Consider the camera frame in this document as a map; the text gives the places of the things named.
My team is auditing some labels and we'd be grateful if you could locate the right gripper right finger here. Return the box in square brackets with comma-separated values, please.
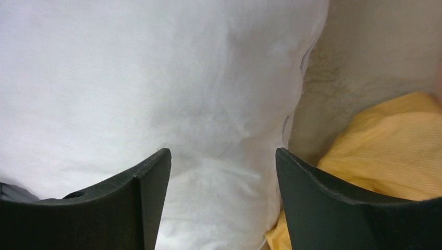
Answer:
[276, 148, 441, 250]

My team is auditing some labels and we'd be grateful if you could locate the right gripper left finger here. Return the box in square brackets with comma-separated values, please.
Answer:
[1, 148, 171, 249]

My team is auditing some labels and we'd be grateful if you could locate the white pillow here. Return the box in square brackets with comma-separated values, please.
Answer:
[1, 1, 329, 249]

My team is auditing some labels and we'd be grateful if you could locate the orange Mickey Mouse pillowcase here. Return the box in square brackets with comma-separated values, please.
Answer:
[266, 92, 441, 249]

